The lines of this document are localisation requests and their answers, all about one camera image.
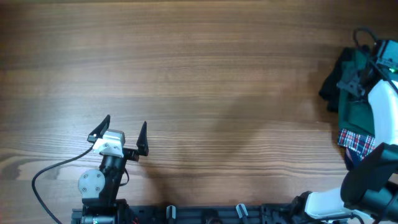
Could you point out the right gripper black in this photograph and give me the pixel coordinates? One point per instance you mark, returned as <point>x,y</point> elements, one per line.
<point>349,81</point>

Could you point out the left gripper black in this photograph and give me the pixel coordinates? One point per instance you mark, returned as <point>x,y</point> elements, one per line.
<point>132,154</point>

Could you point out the green cloth garment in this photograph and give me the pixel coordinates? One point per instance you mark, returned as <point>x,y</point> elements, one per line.
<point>354,114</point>

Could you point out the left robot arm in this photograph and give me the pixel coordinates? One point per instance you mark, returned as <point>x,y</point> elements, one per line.
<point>99,187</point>

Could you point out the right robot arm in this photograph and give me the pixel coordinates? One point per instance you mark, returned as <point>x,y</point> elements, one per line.
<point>366,192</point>

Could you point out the black cloth garment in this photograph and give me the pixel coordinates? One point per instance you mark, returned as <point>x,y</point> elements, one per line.
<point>329,90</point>

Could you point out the red plaid cloth garment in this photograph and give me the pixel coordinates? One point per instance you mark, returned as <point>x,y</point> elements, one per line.
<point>360,145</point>

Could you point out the navy blue cloth garment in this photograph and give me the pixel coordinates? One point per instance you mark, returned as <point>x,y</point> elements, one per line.
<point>351,158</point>

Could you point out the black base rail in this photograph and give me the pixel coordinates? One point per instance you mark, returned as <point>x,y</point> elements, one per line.
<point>241,213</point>

